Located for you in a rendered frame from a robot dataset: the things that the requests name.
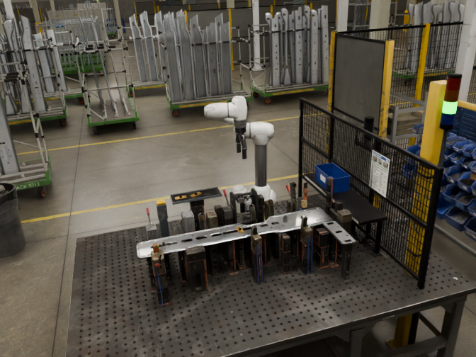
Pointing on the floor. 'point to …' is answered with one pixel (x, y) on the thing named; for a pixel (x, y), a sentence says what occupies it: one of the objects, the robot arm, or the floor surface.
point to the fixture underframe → (355, 335)
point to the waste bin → (10, 221)
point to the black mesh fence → (375, 192)
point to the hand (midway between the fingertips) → (241, 154)
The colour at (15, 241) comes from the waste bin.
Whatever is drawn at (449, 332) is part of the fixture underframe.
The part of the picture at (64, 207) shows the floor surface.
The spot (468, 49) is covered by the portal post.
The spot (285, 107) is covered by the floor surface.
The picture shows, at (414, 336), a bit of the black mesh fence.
